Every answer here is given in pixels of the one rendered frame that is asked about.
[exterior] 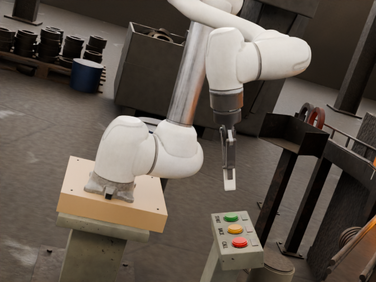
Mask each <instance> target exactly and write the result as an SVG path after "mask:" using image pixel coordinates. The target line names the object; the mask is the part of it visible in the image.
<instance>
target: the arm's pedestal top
mask: <svg viewBox="0 0 376 282"><path fill-rule="evenodd" d="M56 226H60V227H65V228H70V229H76V230H79V231H85V232H90V233H95V234H101V235H104V236H110V237H115V238H121V239H126V240H130V241H135V242H140V243H147V242H148V238H149V230H146V229H140V228H135V227H130V226H127V225H121V224H116V223H110V222H106V221H102V220H97V219H91V218H86V217H81V216H77V215H72V214H67V213H62V212H59V214H58V219H57V223H56Z"/></svg>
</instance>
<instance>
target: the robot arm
mask: <svg viewBox="0 0 376 282"><path fill-rule="evenodd" d="M167 1H168V2H169V3H170V4H172V5H173V6H174V7H176V8H177V9H178V10H179V11H180V12H181V13H182V14H183V15H185V16H186V17H188V18H189V19H190V20H191V24H190V28H189V33H188V36H187V39H186V44H185V48H184V52H183V55H182V59H181V63H180V67H179V70H178V74H177V78H176V83H175V87H174V90H173V94H172V98H171V102H170V106H169V109H168V113H167V117H166V119H165V120H163V121H161V122H160V123H159V124H158V126H157V128H156V129H155V131H154V133H153V134H150V133H149V130H148V127H147V126H146V124H145V123H143V122H142V121H141V120H140V119H138V118H135V117H132V116H119V117H117V118H116V119H114V120H113V121H112V122H111V123H110V125H109V126H108V127H107V129H106V130H105V132H104V134H103V136H102V139H101V142H100V145H99V148H98V151H97V156H96V161H95V167H94V170H93V171H90V174H89V177H90V178H89V180H88V183H87V184H86V185H85V186H84V189H83V190H84V191H85V192H90V193H94V194H99V195H103V196H105V199H107V200H111V199H112V198H114V199H119V200H122V201H125V202H127V203H133V202H134V196H133V192H134V188H135V187H136V183H135V182H134V180H135V177H136V176H141V175H149V176H153V177H160V178H185V177H189V176H192V175H194V174H196V173H197V172H198V170H199V169H200V168H201V166H202V164H203V159H204V157H203V150H202V148H201V145H200V144H199V143H198V142H197V133H196V131H195V129H194V127H193V126H192V123H193V121H194V116H195V113H196V108H197V105H198V102H199V98H200V94H201V90H202V87H203V83H204V79H205V75H206V77H207V79H208V82H209V89H210V90H209V92H210V107H211V108H212V109H214V110H213V117H214V122H215V123H216V124H219V125H222V127H220V133H221V141H222V152H223V162H224V163H223V164H224V165H225V166H223V170H224V189H225V191H228V190H235V189H236V182H235V168H236V138H235V136H236V130H235V129H234V127H233V125H234V124H238V123H239V122H240V121H241V109H240V108H241V107H242V106H243V84H244V83H246V82H250V81H256V80H264V81H268V80H275V79H283V78H288V77H292V76H295V75H297V74H299V73H302V72H303V71H305V70H306V68H307V67H308V66H309V64H310V61H311V49H310V47H309V45H308V44H307V43H306V42H305V41H304V40H302V39H299V38H297V37H289V36H288V35H284V34H281V33H279V32H277V31H275V30H265V29H263V28H262V27H260V26H259V25H257V24H255V23H252V22H249V21H247V20H245V19H242V18H240V17H237V16H236V14H237V13H238V12H239V11H240V9H241V7H242V4H243V0H167ZM244 40H246V41H248V42H249V43H245V42H244Z"/></svg>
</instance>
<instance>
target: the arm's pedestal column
mask: <svg viewBox="0 0 376 282"><path fill-rule="evenodd" d="M126 243H127V240H126V239H121V238H115V237H110V236H104V235H101V234H95V233H90V232H85V231H79V230H76V229H71V230H70V234H69V238H68V242H67V246H66V249H63V248H57V247H52V246H46V245H41V246H40V250H39V254H38V256H37V260H36V264H35V267H34V272H33V274H32V278H31V281H30V282H135V278H134V262H131V261H125V260H122V258H123V254H124V250H125V246H126Z"/></svg>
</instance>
